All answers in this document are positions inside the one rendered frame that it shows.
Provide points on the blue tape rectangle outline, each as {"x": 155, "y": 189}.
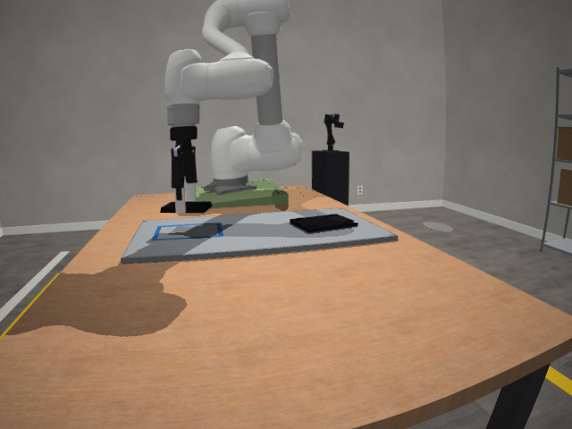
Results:
{"x": 219, "y": 228}

